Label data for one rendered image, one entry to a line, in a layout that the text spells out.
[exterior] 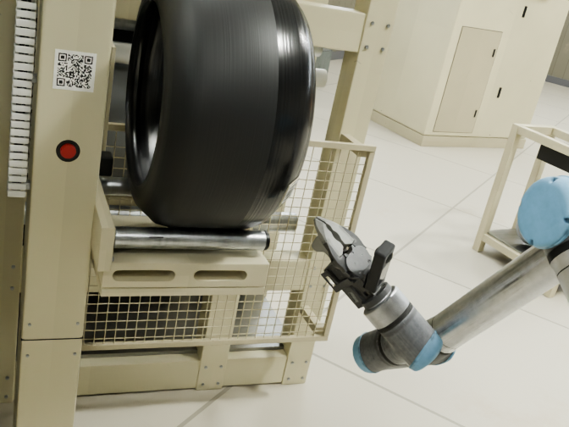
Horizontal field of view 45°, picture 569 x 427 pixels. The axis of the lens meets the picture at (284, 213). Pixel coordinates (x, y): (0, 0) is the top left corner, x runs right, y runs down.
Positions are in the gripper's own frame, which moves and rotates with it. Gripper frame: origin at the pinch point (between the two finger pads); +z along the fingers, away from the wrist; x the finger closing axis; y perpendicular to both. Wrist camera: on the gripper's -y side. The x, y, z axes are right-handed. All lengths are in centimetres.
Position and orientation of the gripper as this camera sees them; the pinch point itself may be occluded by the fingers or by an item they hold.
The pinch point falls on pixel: (321, 221)
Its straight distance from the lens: 141.9
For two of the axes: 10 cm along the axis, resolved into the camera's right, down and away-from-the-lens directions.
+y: -5.3, 3.9, 7.5
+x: 5.4, -5.2, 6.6
